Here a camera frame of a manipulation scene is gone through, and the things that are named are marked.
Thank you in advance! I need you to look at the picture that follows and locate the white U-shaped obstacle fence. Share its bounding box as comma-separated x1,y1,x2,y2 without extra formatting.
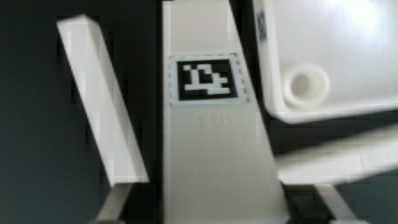
276,124,398,184

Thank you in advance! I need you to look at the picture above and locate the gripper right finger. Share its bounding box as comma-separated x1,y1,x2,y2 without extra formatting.
315,184,370,224

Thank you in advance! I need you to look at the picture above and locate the white desk top panel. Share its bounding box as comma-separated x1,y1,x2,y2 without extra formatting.
253,0,398,124

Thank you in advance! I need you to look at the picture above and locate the white desk leg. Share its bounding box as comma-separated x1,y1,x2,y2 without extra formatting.
162,0,290,224
58,15,150,185

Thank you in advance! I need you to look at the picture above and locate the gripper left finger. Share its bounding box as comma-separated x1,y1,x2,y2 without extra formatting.
88,184,134,224

